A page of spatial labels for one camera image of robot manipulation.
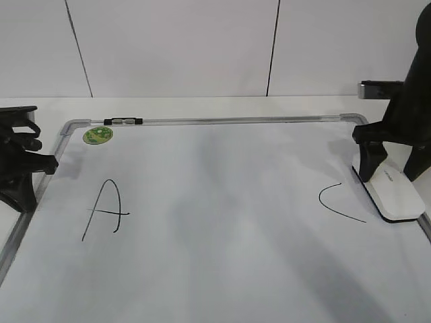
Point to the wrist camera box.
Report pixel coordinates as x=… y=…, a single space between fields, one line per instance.
x=17 y=116
x=378 y=90

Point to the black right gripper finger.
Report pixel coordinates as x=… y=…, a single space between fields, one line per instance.
x=372 y=155
x=418 y=162

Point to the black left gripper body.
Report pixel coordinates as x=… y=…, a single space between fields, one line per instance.
x=19 y=141

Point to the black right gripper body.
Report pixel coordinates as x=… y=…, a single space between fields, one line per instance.
x=406 y=120

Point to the white whiteboard eraser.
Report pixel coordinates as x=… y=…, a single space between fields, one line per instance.
x=393 y=195

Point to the white board with grey frame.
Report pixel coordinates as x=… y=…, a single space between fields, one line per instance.
x=217 y=220

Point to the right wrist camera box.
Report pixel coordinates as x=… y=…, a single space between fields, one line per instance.
x=378 y=90

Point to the round green magnet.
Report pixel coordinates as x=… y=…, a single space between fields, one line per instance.
x=98 y=135

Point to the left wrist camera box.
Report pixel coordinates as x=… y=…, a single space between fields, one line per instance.
x=17 y=116

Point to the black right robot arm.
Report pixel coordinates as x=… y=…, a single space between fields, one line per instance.
x=419 y=72

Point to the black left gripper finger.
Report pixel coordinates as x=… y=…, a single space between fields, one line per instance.
x=18 y=193
x=47 y=164

